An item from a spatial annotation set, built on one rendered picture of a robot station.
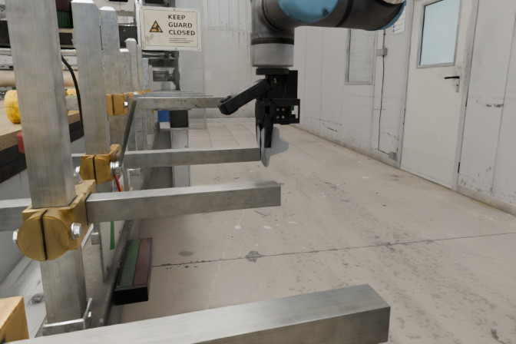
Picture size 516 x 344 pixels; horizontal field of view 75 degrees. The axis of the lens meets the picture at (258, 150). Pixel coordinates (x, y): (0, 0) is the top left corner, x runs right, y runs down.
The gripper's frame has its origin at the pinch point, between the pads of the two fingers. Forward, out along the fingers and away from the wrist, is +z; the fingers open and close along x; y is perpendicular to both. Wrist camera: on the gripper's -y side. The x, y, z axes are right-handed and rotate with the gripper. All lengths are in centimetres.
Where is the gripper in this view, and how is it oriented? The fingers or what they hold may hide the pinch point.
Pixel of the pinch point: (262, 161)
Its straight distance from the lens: 74.4
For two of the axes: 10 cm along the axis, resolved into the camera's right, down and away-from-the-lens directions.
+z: 0.0, 9.8, 1.9
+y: 9.7, -0.5, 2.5
